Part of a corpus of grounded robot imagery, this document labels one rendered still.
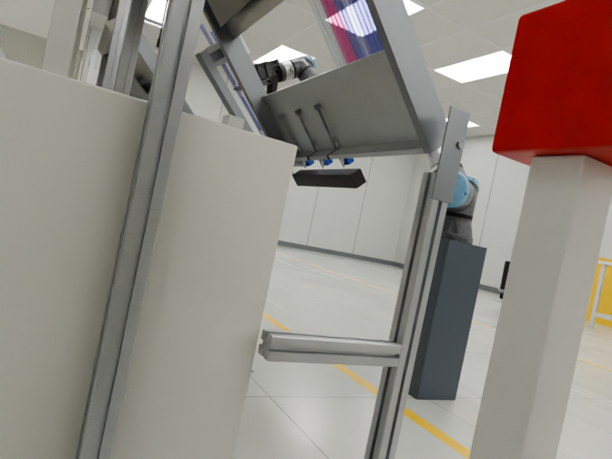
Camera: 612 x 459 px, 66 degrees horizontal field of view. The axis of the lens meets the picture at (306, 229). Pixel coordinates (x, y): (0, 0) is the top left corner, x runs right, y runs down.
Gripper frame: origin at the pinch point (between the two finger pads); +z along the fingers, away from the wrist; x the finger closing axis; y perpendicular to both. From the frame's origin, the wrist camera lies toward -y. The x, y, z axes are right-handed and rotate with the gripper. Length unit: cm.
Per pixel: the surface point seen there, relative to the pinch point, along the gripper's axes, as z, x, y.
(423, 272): 30, 108, -39
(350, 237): -494, -639, -365
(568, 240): 43, 141, -22
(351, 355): 49, 106, -47
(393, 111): 15, 92, -13
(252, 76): 12.0, 34.5, 2.5
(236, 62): 15.6, 33.9, 7.6
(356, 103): 14, 81, -10
